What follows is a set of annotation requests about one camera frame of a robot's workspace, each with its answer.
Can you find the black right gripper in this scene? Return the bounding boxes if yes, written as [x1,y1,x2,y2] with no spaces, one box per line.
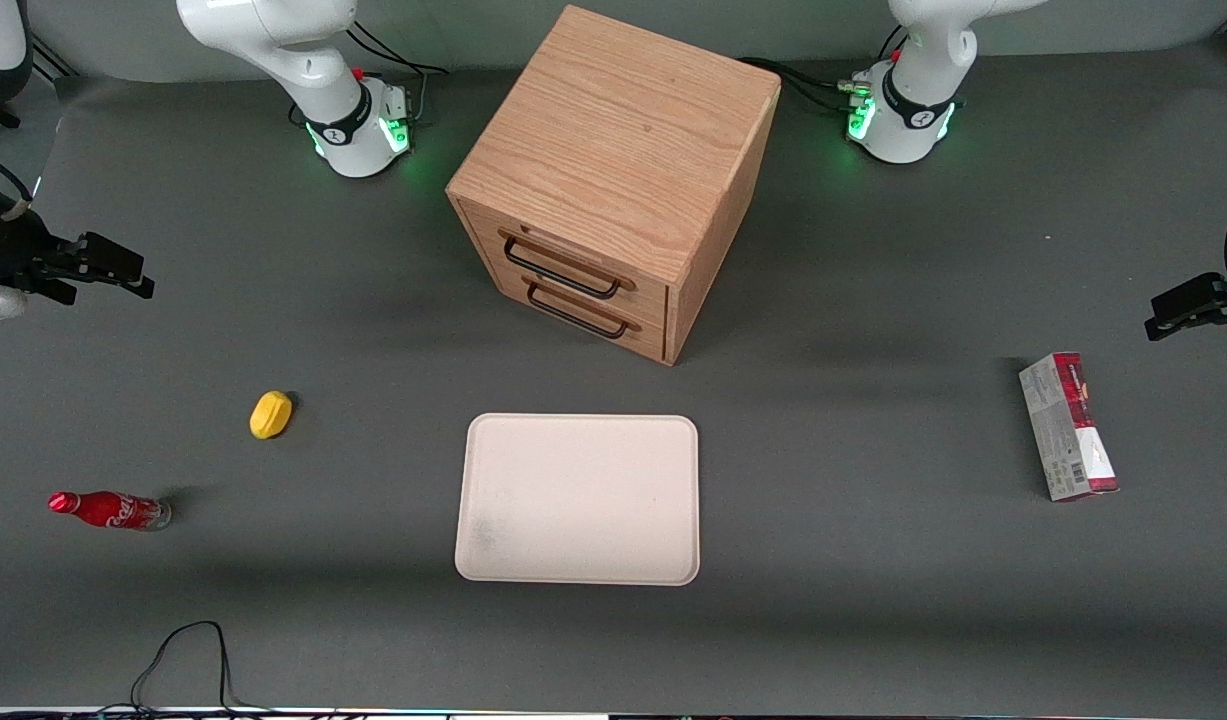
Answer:
[0,196,157,309]

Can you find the red coke bottle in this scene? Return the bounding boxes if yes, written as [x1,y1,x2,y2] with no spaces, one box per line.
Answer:
[48,490,173,533]

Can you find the cream rectangular tray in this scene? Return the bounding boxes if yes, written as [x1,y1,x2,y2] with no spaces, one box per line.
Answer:
[454,413,701,587]

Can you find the red plaid cracker box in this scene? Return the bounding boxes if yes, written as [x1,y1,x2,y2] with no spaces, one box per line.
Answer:
[1018,351,1121,503]

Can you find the yellow lemon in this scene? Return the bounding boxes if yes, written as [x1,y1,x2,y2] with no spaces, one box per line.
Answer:
[249,390,295,441]

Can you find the wooden two-drawer cabinet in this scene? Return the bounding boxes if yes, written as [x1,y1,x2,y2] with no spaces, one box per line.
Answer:
[445,4,782,367]

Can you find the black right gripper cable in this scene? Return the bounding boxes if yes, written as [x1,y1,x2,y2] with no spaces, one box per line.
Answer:
[0,148,40,221]

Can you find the black right arm base cable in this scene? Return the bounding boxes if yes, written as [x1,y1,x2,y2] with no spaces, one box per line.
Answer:
[345,20,450,129]

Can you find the black arm base cable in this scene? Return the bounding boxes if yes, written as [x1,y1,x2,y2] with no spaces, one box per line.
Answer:
[345,20,450,129]
[737,25,910,117]

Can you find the thin black looped cable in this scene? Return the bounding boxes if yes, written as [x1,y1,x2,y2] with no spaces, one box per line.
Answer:
[93,620,279,717]

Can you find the long black drawer handle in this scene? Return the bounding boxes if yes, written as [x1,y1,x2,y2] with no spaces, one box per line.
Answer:
[499,230,637,300]

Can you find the black left arm base cable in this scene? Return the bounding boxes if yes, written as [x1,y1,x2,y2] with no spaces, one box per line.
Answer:
[737,25,910,117]

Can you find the short black drawer handle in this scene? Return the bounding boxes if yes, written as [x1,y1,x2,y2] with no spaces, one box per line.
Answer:
[522,280,642,340]

